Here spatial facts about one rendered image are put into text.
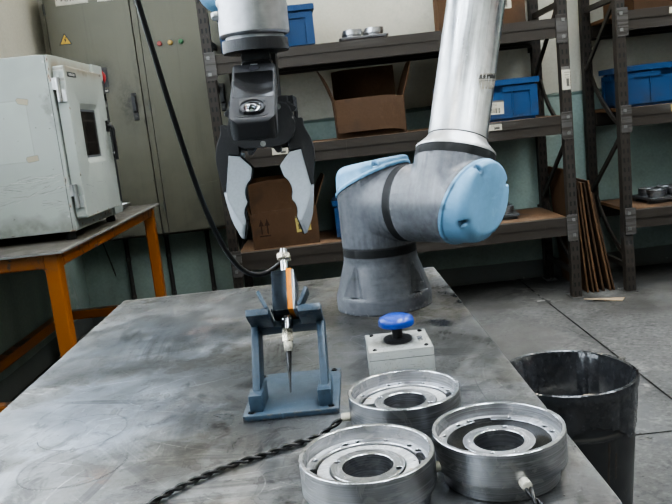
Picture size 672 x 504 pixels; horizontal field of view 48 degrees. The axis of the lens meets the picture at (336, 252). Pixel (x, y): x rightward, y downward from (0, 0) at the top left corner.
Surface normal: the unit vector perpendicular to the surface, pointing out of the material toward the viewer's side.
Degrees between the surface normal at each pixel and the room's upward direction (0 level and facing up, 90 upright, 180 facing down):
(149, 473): 0
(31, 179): 90
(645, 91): 90
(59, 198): 90
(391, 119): 84
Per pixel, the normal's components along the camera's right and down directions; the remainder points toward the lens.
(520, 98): 0.02, 0.17
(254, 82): -0.04, -0.75
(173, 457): -0.11, -0.98
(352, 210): -0.67, 0.20
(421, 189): -0.66, -0.18
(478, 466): -0.48, 0.20
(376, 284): -0.17, -0.12
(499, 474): -0.21, 0.19
